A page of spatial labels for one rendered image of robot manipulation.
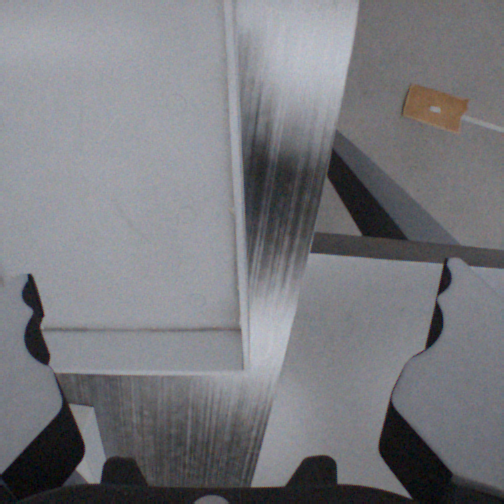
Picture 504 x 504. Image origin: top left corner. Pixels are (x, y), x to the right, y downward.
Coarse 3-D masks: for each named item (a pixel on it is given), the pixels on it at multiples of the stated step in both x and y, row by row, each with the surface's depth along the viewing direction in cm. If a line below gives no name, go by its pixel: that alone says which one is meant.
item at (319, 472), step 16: (112, 464) 6; (128, 464) 6; (304, 464) 6; (320, 464) 6; (336, 464) 6; (112, 480) 5; (128, 480) 5; (144, 480) 5; (304, 480) 5; (320, 480) 5; (336, 480) 5; (32, 496) 5; (48, 496) 5; (64, 496) 5; (80, 496) 5; (96, 496) 5; (112, 496) 5; (128, 496) 5; (144, 496) 5; (160, 496) 5; (176, 496) 5; (192, 496) 5; (208, 496) 5; (224, 496) 5; (240, 496) 5; (256, 496) 5; (272, 496) 5; (288, 496) 5; (304, 496) 5; (320, 496) 5; (336, 496) 5; (352, 496) 5; (368, 496) 5; (384, 496) 5; (400, 496) 5
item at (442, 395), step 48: (480, 288) 10; (432, 336) 9; (480, 336) 8; (432, 384) 7; (480, 384) 7; (384, 432) 7; (432, 432) 6; (480, 432) 6; (432, 480) 6; (480, 480) 5
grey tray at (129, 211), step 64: (0, 0) 20; (64, 0) 20; (128, 0) 20; (192, 0) 20; (0, 64) 21; (64, 64) 22; (128, 64) 22; (192, 64) 22; (0, 128) 23; (64, 128) 23; (128, 128) 23; (192, 128) 24; (0, 192) 25; (64, 192) 25; (128, 192) 25; (192, 192) 25; (0, 256) 28; (64, 256) 28; (128, 256) 28; (192, 256) 28; (64, 320) 30; (128, 320) 30; (192, 320) 30
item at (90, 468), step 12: (72, 408) 35; (84, 408) 35; (84, 420) 34; (84, 432) 33; (96, 432) 36; (96, 444) 36; (84, 456) 33; (96, 456) 36; (84, 468) 34; (96, 468) 36; (96, 480) 36
